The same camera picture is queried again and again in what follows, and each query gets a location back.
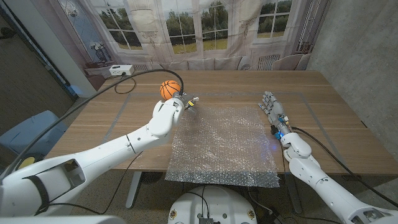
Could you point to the printed window backdrop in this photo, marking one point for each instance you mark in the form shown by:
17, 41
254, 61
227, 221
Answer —
186, 31

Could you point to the white power strip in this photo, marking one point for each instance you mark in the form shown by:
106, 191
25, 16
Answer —
121, 70

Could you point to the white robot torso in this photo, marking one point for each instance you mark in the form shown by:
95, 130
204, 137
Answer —
213, 205

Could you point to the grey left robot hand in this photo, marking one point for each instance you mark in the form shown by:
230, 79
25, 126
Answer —
187, 100

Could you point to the black power adapter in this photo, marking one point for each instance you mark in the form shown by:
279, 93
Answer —
273, 218

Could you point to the yellow and black floor item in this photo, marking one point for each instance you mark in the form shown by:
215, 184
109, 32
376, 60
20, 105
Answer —
26, 161

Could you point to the grey table leg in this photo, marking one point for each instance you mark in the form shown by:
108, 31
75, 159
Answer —
293, 194
133, 189

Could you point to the blue grey seat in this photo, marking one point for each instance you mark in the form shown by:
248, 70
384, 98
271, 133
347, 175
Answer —
28, 133

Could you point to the clear bubble wrap sheet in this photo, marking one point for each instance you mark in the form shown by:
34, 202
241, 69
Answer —
220, 146

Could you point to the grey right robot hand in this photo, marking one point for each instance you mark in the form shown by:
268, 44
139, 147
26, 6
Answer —
275, 112

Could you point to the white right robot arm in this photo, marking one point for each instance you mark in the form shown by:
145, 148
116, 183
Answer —
329, 189

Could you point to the black round floor fan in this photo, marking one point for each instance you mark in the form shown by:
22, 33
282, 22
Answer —
152, 177

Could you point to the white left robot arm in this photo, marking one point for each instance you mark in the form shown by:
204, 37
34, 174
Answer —
109, 155

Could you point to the small orange basketball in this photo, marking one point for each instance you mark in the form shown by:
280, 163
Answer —
169, 88

